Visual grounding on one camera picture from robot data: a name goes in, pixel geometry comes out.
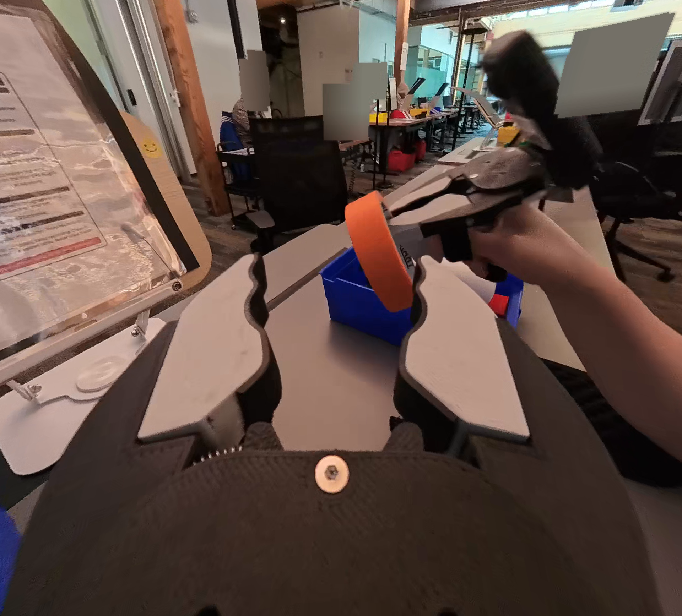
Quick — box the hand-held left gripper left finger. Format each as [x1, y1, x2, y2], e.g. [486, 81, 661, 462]
[137, 253, 283, 449]

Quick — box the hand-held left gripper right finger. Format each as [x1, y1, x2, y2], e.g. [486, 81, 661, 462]
[393, 255, 532, 456]

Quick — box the person's right forearm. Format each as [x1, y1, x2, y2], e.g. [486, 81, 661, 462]
[538, 240, 682, 461]

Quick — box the slim wooden post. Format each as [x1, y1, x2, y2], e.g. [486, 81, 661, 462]
[393, 0, 415, 91]

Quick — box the black office chair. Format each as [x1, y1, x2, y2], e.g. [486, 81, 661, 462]
[589, 113, 677, 284]
[216, 114, 351, 255]

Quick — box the blue plastic bin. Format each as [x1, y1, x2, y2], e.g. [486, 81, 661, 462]
[0, 507, 23, 603]
[319, 246, 525, 348]

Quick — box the thick wooden post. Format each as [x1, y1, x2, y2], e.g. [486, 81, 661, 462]
[129, 0, 231, 217]

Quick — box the glass sliding door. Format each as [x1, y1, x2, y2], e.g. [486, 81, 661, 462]
[64, 0, 188, 182]

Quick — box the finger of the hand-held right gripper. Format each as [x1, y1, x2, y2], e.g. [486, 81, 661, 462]
[390, 189, 471, 226]
[381, 160, 481, 213]

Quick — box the wooden board with black panel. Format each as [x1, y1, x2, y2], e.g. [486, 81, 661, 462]
[0, 0, 214, 366]

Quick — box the white metal stand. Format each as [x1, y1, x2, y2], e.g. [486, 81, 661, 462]
[0, 310, 167, 476]

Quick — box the person's right hand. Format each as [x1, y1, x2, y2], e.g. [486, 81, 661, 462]
[426, 203, 587, 293]

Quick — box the orange tape roll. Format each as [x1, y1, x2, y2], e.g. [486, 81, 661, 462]
[344, 190, 415, 314]

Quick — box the laminated instruction sheet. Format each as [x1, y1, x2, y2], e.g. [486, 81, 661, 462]
[0, 6, 187, 340]

